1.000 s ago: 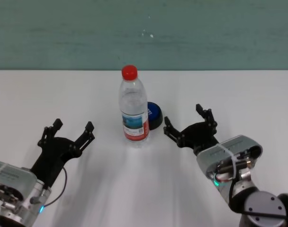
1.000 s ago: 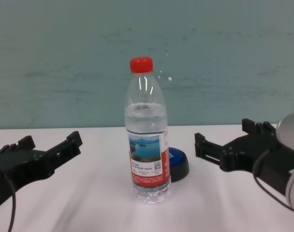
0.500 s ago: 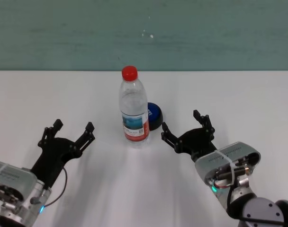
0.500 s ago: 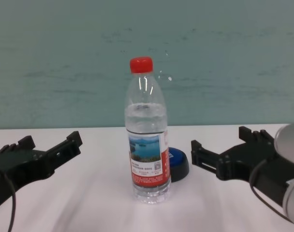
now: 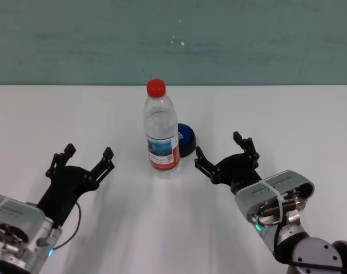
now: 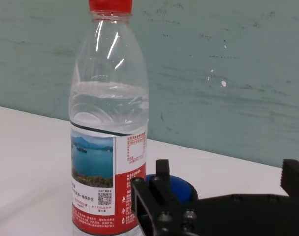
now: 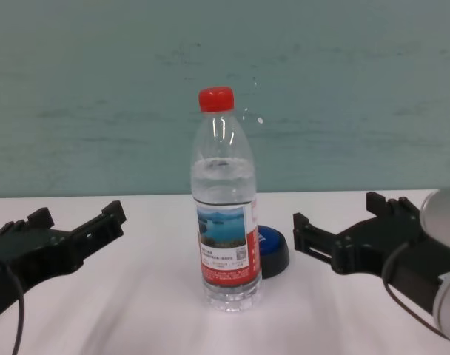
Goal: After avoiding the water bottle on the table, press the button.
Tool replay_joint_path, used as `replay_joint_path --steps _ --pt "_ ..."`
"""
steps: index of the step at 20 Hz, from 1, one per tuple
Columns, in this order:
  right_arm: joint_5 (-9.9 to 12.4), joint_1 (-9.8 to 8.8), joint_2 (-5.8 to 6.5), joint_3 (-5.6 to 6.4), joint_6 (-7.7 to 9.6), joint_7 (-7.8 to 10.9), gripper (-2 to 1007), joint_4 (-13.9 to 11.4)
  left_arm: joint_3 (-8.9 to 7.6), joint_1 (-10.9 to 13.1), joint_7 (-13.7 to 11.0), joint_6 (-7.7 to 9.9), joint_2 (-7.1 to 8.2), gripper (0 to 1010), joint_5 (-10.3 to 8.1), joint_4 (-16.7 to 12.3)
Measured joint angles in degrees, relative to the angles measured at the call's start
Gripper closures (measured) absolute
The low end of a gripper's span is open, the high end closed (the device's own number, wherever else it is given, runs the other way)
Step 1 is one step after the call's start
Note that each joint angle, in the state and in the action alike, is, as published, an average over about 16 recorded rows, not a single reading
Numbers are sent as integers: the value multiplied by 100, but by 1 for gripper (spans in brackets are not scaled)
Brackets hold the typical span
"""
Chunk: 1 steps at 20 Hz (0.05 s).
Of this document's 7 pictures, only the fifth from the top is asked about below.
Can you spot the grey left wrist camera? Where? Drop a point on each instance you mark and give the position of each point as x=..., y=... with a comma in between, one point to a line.
x=22, y=211

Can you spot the blue push button black base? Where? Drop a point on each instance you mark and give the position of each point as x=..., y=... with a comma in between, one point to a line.
x=187, y=138

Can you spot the clear water bottle red cap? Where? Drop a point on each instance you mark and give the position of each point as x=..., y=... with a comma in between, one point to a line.
x=162, y=137

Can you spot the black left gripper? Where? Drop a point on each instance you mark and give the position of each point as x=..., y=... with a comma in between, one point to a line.
x=65, y=185

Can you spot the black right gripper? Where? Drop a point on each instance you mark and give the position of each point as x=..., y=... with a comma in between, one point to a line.
x=239, y=171

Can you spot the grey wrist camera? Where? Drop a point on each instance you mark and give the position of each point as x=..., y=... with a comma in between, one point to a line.
x=22, y=211
x=270, y=185

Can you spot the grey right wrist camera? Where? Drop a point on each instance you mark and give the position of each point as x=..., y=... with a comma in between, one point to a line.
x=270, y=185

